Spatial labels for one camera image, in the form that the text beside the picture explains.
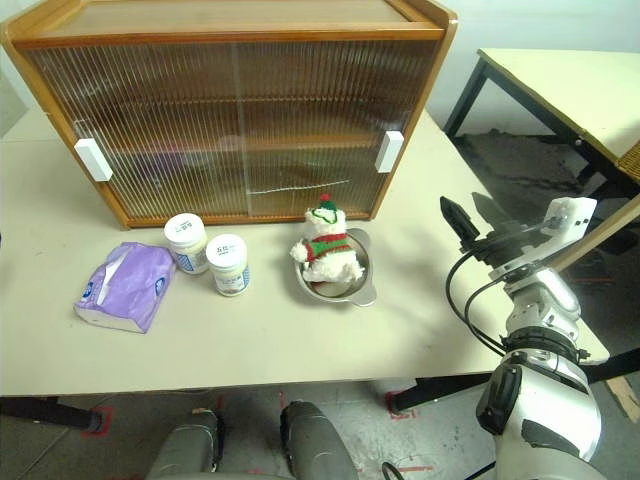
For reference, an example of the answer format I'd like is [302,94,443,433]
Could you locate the ribbed clear sliding door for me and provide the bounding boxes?
[232,38,442,220]
[22,42,252,222]

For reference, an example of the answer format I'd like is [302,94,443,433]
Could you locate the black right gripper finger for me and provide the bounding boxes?
[471,192,525,235]
[439,196,482,252]

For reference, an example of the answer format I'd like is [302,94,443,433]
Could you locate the grey left robot leg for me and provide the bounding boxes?
[147,407,226,480]

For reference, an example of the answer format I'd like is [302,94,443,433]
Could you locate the wooden cabinet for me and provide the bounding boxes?
[0,0,460,230]

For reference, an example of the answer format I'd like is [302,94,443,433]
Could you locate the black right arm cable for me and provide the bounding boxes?
[446,244,507,357]

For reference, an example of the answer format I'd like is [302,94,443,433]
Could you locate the white jar blue label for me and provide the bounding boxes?
[206,233,252,298]
[163,213,209,276]

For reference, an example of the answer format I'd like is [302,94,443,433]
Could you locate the cream table black legs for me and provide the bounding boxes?
[443,47,640,211]

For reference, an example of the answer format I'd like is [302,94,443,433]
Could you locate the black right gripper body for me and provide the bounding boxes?
[469,225,545,266]

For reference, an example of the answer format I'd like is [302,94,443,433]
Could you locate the grey right robot leg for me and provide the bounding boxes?
[279,399,359,480]

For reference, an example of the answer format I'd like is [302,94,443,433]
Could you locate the steel bowl with handles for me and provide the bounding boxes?
[294,227,377,307]

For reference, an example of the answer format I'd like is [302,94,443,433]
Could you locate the white door handle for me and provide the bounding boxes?
[73,138,114,182]
[374,130,405,174]

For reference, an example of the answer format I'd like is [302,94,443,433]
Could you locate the purple tissue pack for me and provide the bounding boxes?
[73,241,177,334]

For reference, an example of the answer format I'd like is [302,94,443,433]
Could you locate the grey robot leg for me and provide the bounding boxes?
[279,399,359,480]
[147,407,226,480]

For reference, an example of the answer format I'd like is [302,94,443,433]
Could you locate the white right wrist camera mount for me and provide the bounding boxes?
[487,197,599,281]

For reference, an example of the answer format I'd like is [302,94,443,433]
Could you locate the black table leg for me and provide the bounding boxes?
[0,394,101,432]

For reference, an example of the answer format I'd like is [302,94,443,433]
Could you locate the white plush bear red sweater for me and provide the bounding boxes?
[289,193,367,285]

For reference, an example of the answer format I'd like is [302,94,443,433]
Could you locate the black loose cable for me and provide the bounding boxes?
[382,459,496,480]

